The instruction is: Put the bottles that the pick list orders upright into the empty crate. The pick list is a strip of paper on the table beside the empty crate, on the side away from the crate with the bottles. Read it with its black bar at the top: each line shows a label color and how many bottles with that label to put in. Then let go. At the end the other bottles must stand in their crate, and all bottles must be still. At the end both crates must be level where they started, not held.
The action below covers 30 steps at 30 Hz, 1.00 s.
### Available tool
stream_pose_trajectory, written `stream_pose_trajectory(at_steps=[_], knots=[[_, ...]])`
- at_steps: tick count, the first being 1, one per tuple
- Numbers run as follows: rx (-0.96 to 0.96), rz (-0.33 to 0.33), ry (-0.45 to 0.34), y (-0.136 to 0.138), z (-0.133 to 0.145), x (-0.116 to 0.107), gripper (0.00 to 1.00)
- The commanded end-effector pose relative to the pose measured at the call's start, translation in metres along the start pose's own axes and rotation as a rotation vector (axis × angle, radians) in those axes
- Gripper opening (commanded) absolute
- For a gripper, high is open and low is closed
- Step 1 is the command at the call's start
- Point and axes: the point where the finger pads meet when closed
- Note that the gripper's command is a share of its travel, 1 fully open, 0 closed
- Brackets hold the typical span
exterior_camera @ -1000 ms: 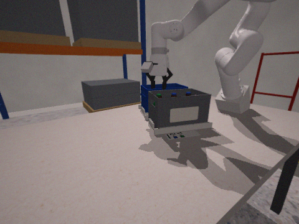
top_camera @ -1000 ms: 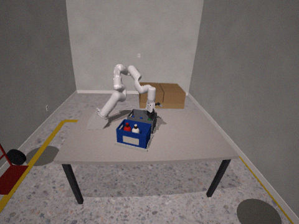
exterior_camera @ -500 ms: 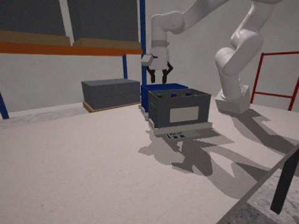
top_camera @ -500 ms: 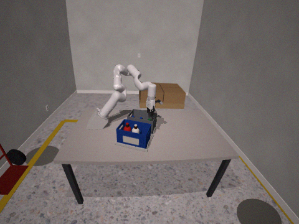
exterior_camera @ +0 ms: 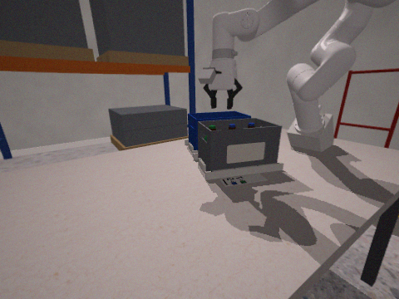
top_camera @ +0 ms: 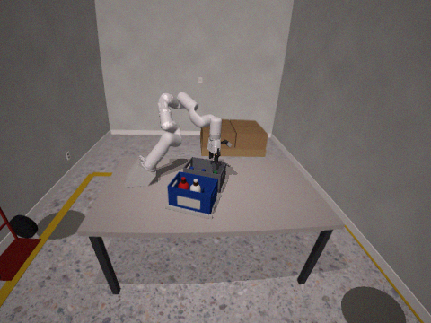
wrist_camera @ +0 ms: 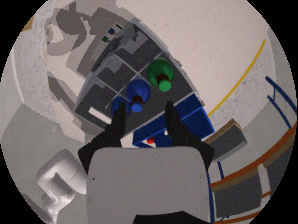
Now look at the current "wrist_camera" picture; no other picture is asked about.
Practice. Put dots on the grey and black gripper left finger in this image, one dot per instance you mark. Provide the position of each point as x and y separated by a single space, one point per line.
108 138

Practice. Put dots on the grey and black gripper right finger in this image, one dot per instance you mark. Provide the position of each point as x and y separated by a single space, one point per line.
181 135

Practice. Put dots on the blue crate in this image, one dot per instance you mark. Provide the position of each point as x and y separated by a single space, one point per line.
197 124

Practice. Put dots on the white paper pick list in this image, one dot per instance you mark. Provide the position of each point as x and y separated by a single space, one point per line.
106 39

